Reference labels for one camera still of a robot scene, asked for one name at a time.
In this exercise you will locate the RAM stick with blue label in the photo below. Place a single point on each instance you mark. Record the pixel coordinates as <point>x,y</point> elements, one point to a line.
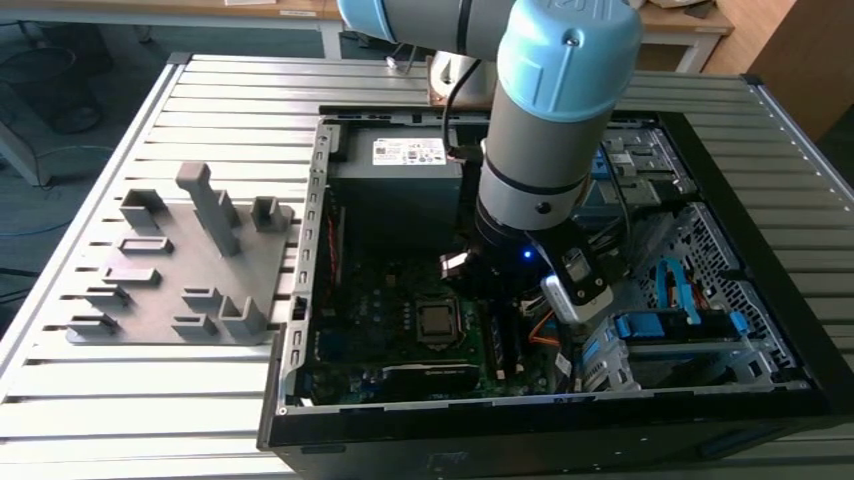
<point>497,342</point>

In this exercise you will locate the small wooden desk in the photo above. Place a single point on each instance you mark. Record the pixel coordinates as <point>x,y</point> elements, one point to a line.
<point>681,30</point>

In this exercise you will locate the silver CPU in socket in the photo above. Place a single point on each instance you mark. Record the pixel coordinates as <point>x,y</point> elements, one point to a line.
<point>437,321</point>

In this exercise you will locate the blue drive carrier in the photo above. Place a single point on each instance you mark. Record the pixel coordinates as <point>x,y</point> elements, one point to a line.
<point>598,165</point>

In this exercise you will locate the grey parts rack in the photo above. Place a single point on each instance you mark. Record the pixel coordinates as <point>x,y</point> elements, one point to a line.
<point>174,235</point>

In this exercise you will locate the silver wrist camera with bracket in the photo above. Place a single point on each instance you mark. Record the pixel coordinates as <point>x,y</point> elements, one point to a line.
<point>581,290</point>

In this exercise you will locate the hard disk in blue carrier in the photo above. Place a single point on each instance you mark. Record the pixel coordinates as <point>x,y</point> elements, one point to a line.
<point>644,326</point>

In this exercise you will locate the grey metal disk bay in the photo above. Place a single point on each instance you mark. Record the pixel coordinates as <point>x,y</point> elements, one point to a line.
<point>681,352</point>

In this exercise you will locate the grey metal drive cage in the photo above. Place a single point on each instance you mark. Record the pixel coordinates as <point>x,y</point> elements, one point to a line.
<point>641,190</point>

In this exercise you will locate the black graphics card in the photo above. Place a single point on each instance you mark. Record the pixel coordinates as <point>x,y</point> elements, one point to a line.
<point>434,379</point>

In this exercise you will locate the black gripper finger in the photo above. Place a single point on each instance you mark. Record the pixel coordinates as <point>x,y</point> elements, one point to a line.
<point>455,265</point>

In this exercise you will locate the grey power supply unit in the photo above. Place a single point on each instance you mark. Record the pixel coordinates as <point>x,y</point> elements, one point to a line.
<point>401,172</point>

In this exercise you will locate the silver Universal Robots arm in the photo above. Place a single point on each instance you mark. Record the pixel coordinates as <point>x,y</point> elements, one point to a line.
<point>534,150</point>

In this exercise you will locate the dark green motherboard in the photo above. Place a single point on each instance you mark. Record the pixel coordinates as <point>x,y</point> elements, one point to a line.
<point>374,320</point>

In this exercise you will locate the black open PC case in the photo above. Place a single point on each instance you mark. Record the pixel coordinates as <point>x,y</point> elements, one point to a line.
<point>467,435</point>

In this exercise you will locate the long white-legged desk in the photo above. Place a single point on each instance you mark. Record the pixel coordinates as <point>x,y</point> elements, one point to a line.
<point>134,7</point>

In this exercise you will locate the wooden cabinet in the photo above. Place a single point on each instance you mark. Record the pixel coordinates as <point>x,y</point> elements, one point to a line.
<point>801,60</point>

